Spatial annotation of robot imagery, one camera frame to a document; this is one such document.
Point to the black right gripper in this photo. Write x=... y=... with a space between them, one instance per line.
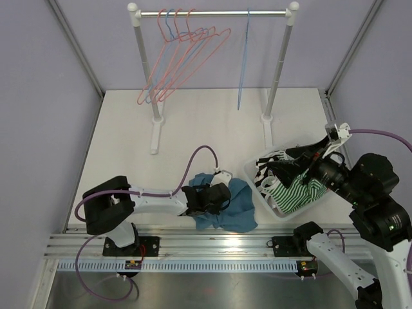
x=288 y=170

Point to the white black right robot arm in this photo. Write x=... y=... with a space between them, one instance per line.
x=382 y=223

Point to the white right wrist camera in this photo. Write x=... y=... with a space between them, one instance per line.
x=338 y=135

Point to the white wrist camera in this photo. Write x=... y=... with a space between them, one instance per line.
x=338 y=135
x=221 y=176

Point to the black white striped tank top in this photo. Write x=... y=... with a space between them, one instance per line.
x=264 y=177

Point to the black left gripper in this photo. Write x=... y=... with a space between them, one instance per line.
x=215 y=210

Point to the green white striped tank top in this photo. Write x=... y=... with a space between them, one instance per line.
x=298 y=195

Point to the white slotted cable duct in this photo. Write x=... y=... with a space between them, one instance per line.
x=175 y=266

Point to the white silver clothes rack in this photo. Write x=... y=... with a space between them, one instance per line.
x=158 y=120

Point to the aluminium mounting rail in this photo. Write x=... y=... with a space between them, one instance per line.
x=183 y=243

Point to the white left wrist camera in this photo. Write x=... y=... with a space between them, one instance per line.
x=221 y=176

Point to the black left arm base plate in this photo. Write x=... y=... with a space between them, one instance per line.
x=148 y=245

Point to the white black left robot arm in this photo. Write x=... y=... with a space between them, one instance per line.
x=108 y=206

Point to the white plastic basket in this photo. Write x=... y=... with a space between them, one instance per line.
x=249 y=172

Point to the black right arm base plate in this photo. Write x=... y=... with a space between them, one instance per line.
x=288 y=247

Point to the blue tank top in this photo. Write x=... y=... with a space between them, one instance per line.
x=239 y=217

